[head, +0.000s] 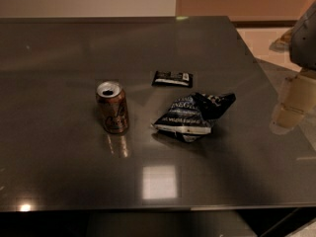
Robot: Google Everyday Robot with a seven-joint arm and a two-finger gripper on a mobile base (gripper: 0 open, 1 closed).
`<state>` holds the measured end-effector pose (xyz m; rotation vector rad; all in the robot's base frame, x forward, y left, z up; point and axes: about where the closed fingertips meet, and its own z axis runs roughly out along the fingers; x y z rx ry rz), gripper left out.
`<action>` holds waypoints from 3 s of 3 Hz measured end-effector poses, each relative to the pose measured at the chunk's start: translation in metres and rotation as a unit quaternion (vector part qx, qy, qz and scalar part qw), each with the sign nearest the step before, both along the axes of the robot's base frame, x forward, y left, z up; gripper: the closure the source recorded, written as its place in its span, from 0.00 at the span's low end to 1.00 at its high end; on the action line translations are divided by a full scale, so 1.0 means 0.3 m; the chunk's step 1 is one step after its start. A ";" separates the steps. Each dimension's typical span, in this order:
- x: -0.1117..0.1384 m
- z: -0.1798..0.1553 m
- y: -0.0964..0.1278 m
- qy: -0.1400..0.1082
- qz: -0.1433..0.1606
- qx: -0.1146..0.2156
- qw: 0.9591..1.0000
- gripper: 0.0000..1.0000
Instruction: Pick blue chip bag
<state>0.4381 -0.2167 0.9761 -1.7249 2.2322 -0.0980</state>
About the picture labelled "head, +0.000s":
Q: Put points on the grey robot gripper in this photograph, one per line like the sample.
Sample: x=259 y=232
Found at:
x=304 y=41

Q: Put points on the blue chip bag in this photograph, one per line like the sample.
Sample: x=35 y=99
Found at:
x=192 y=117

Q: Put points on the small black snack packet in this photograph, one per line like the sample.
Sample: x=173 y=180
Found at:
x=170 y=78

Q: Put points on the brown soda can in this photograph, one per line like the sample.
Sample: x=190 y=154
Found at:
x=111 y=100

